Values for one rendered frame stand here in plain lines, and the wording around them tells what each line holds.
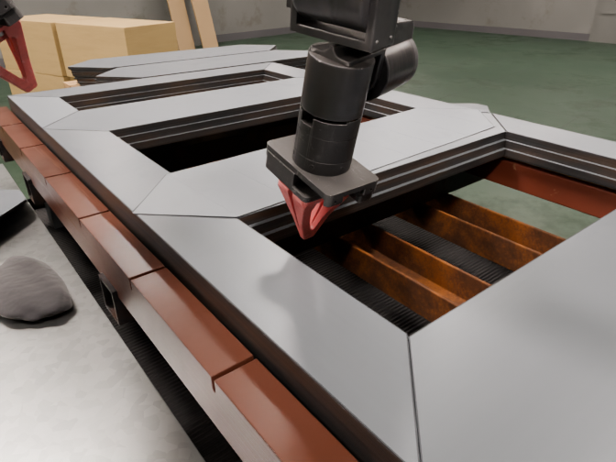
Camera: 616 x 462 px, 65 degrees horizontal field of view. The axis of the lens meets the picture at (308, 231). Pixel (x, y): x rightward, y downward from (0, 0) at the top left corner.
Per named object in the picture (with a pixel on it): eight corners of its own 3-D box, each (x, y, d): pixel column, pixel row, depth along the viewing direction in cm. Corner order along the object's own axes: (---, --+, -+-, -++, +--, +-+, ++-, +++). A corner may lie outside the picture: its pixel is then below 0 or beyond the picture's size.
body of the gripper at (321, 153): (313, 144, 53) (324, 79, 48) (376, 194, 47) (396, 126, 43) (263, 157, 50) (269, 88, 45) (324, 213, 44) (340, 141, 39)
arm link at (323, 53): (295, 37, 39) (354, 60, 37) (344, 23, 44) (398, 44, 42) (286, 115, 44) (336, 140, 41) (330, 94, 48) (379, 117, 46)
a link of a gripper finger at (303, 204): (305, 204, 58) (317, 135, 52) (344, 239, 54) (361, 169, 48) (257, 221, 54) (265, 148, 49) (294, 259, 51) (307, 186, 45)
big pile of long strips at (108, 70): (267, 57, 201) (266, 41, 198) (329, 71, 174) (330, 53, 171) (63, 82, 158) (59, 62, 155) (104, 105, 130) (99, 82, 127)
